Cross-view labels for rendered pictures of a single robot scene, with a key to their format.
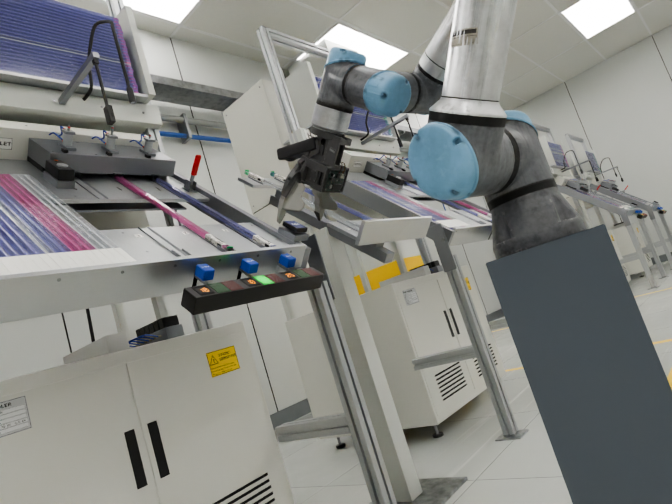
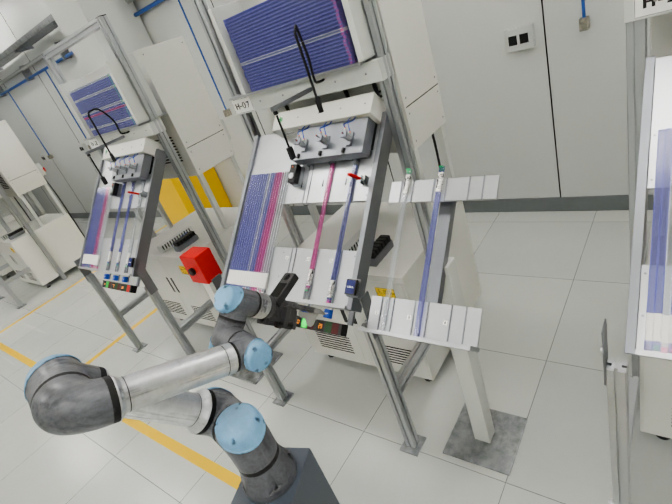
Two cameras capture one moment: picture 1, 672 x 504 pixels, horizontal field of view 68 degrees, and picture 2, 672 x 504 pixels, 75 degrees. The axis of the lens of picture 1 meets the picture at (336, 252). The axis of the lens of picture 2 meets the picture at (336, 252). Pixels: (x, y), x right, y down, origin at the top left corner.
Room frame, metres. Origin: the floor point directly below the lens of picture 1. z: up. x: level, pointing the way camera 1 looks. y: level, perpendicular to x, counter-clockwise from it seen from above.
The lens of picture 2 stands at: (1.31, -1.14, 1.54)
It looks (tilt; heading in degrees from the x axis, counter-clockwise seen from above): 27 degrees down; 95
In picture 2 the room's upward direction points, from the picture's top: 21 degrees counter-clockwise
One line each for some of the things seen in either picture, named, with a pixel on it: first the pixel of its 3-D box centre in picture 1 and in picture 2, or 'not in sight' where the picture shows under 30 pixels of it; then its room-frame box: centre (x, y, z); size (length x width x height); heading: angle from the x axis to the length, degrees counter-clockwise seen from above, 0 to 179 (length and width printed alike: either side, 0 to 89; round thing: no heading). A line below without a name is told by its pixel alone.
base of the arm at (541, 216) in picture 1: (530, 219); (263, 464); (0.85, -0.34, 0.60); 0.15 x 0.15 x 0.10
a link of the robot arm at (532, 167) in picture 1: (504, 156); (244, 435); (0.85, -0.33, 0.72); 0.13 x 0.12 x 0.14; 129
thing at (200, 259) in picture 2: not in sight; (227, 312); (0.45, 0.86, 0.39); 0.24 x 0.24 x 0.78; 51
